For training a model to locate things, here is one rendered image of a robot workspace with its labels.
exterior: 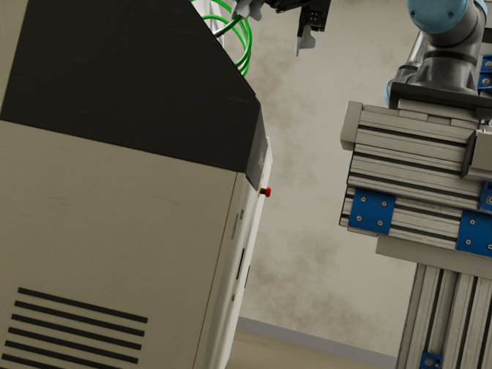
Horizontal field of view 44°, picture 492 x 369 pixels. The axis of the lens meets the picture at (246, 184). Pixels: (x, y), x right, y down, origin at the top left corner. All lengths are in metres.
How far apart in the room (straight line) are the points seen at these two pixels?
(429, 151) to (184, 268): 0.58
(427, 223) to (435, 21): 0.42
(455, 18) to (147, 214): 0.76
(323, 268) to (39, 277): 2.65
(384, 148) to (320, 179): 2.59
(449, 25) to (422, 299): 0.66
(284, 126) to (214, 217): 2.67
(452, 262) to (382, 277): 2.43
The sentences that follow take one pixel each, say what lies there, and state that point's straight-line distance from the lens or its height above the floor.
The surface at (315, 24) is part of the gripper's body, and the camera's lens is 1.89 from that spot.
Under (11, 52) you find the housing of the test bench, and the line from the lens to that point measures 1.53.
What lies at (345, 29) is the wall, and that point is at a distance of 4.12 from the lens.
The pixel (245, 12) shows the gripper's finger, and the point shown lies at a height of 1.20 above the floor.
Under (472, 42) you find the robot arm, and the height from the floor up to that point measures 1.17.
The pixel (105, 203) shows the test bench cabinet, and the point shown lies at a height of 0.66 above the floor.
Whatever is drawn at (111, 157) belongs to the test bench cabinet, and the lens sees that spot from 1.41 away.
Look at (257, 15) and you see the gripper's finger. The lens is 1.65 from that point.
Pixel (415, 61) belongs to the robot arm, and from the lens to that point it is 2.06.
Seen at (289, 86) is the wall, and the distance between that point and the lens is 4.05.
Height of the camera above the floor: 0.69
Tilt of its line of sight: 3 degrees up
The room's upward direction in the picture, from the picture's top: 13 degrees clockwise
